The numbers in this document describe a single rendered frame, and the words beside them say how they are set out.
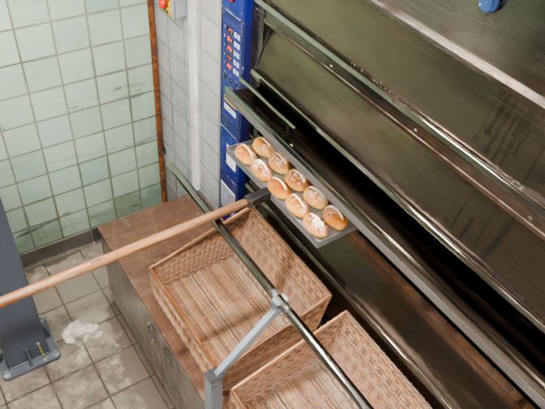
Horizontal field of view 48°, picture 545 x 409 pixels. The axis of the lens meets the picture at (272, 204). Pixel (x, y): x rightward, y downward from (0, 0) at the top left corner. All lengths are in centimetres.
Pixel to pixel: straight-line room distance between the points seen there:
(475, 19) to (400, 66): 26
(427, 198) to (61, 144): 197
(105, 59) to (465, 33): 189
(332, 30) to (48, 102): 159
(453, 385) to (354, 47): 101
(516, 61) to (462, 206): 40
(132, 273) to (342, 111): 122
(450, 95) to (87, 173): 218
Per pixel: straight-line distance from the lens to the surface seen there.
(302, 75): 197
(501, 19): 139
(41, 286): 181
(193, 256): 251
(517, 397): 177
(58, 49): 286
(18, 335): 297
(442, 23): 150
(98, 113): 309
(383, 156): 174
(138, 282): 258
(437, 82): 153
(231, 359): 185
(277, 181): 202
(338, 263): 213
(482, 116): 146
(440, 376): 195
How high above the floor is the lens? 255
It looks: 43 degrees down
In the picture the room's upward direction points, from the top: 5 degrees clockwise
